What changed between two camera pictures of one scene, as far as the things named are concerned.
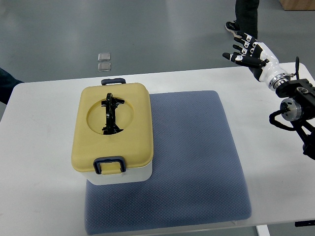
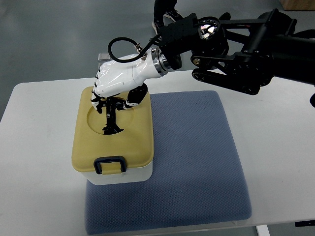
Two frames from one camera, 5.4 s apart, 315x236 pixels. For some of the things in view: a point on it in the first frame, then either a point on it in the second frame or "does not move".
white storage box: (137, 175) does not move
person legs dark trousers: (246, 18) → (164, 8)
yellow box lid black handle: (113, 127) does not move
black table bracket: (308, 222) does not move
